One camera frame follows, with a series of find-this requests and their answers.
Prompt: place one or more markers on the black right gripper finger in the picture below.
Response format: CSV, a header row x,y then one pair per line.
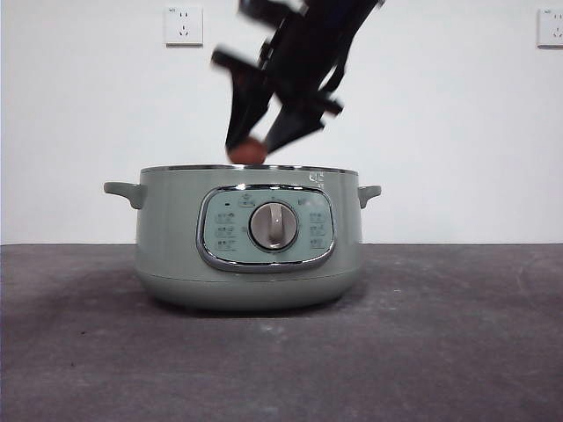
x,y
294,127
248,110

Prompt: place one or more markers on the brown egg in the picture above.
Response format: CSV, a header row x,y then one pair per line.
x,y
248,151

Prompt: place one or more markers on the sage green electric cooking pot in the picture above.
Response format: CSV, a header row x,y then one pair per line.
x,y
176,246

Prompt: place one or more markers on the pale grey right wrist camera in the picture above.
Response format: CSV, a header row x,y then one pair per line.
x,y
272,5

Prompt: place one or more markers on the white wall socket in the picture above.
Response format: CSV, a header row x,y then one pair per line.
x,y
550,28
184,26

